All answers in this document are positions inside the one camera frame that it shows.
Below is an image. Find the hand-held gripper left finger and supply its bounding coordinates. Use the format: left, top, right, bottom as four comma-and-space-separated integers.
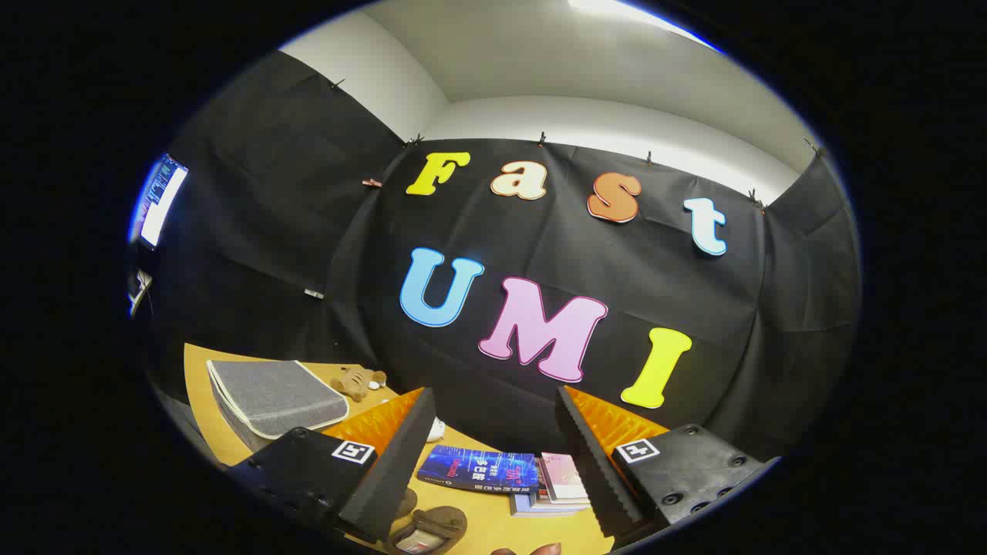
227, 387, 437, 544

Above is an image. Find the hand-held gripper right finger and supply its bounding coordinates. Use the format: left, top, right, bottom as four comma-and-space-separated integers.
555, 385, 781, 540

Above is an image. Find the grey fabric storage box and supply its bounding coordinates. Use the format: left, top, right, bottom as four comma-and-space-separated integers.
206, 359, 350, 452

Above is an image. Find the pink book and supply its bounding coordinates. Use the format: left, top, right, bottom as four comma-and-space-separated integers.
537, 452, 591, 503

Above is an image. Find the grey book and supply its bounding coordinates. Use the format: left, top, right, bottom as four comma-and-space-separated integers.
509, 489, 593, 517

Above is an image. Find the blue book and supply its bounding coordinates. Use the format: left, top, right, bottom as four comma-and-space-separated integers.
416, 445, 541, 494

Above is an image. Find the brown plush toy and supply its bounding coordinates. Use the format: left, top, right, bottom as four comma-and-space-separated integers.
332, 367, 388, 402

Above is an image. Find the black backdrop cloth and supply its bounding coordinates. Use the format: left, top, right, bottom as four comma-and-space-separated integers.
147, 50, 861, 463

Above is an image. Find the computer monitor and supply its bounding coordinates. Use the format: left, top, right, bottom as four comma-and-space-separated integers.
137, 154, 189, 249

